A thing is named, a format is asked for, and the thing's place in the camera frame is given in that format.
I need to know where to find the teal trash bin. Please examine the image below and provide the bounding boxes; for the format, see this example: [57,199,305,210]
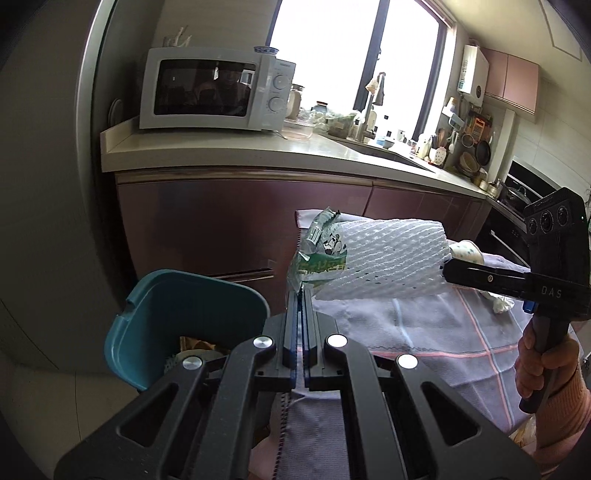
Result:
[102,269,271,393]

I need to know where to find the woven strainer basket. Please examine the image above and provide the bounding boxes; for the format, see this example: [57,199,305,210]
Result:
[459,152,481,178]

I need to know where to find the kitchen counter with brown cabinets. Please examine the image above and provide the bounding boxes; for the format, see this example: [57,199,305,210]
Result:
[100,115,492,305]

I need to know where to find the white microwave oven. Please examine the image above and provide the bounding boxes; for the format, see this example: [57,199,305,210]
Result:
[139,46,296,132]

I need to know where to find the white water heater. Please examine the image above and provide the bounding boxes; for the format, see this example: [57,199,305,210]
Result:
[457,45,490,102]

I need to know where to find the clear plastic bag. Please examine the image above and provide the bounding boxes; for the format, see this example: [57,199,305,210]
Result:
[325,111,358,137]

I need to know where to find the built-in black oven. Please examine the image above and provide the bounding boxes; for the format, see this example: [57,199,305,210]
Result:
[475,198,532,268]

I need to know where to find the gold snack packet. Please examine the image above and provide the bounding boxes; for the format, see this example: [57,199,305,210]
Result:
[179,336,232,357]

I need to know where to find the dark framed window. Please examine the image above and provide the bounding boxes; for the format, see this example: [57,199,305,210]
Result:
[268,0,458,139]

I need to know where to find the grey refrigerator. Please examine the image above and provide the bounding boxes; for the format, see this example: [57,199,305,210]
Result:
[0,0,144,370]

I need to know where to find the person's right forearm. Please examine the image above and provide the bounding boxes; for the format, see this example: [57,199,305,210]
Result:
[531,360,591,467]

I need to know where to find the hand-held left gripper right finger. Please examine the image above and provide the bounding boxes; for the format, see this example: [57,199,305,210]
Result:
[302,290,541,480]

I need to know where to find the person's right hand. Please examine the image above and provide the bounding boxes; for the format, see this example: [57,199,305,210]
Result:
[514,323,581,401]

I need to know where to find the white foam fruit net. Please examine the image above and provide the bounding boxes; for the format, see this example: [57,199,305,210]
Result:
[316,219,451,301]

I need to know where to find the steel kitchen faucet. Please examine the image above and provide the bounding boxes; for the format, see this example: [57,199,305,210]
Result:
[355,71,386,144]

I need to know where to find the clear glass food container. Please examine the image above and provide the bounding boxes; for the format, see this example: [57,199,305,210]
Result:
[283,117,315,139]

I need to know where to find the black cooking pot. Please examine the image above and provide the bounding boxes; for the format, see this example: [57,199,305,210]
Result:
[496,185,527,204]

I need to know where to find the purple checked cloth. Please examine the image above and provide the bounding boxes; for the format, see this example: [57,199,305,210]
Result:
[272,210,573,480]

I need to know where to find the floral paper cup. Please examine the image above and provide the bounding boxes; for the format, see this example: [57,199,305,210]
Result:
[450,240,485,265]

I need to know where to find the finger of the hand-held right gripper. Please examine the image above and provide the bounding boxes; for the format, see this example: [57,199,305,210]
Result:
[442,258,534,303]

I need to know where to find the white figurine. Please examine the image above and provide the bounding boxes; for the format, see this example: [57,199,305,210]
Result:
[168,25,192,49]

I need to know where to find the black range hood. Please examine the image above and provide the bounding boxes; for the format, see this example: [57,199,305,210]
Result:
[505,159,561,204]

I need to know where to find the pink wall cabinet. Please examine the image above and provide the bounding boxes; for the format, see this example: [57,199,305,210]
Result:
[482,48,540,116]

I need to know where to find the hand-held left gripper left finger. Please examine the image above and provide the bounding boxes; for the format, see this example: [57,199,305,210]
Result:
[54,290,305,480]

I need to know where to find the green plastic wrapper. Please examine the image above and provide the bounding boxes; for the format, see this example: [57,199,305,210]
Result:
[287,208,349,294]

